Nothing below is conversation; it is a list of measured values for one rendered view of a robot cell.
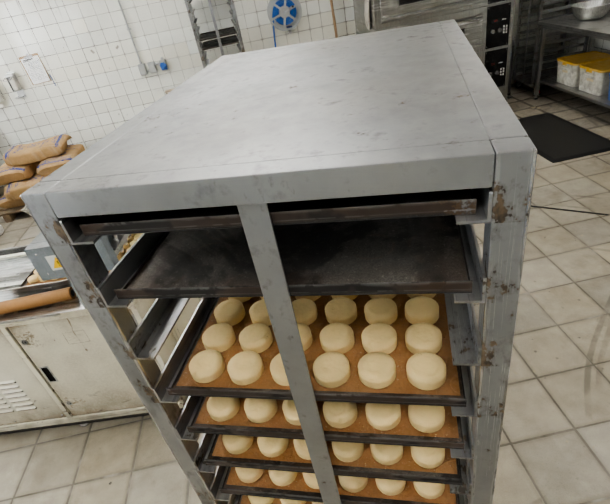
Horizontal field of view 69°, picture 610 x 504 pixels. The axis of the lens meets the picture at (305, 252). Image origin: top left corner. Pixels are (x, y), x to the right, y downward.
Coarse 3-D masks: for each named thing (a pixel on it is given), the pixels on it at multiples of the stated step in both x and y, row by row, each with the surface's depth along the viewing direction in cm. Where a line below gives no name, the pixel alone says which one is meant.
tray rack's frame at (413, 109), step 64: (256, 64) 81; (320, 64) 72; (384, 64) 64; (448, 64) 58; (128, 128) 59; (192, 128) 54; (256, 128) 50; (320, 128) 46; (384, 128) 43; (448, 128) 40; (512, 128) 37; (64, 192) 44; (128, 192) 42; (192, 192) 41; (256, 192) 40; (320, 192) 39; (384, 192) 38; (512, 192) 36; (64, 256) 49; (256, 256) 45; (512, 256) 39; (128, 320) 56; (512, 320) 43; (192, 448) 71; (320, 448) 63
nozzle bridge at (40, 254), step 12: (36, 240) 185; (108, 240) 183; (120, 240) 201; (36, 252) 180; (48, 252) 180; (108, 252) 181; (36, 264) 183; (48, 264) 183; (108, 264) 184; (48, 276) 187; (60, 276) 187
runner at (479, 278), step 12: (468, 228) 50; (468, 240) 51; (468, 252) 49; (468, 264) 47; (480, 264) 43; (480, 276) 43; (480, 288) 43; (456, 300) 43; (468, 300) 43; (480, 300) 42
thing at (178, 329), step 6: (192, 300) 220; (198, 300) 221; (186, 306) 223; (192, 306) 223; (186, 312) 225; (192, 312) 225; (180, 318) 227; (186, 318) 227; (180, 324) 229; (186, 324) 229; (174, 330) 231; (180, 330) 232; (174, 336) 234; (180, 336) 234
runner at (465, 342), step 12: (456, 312) 54; (468, 312) 54; (456, 324) 53; (468, 324) 52; (456, 336) 51; (468, 336) 51; (456, 348) 50; (468, 348) 49; (480, 348) 46; (456, 360) 48; (468, 360) 48; (480, 360) 47
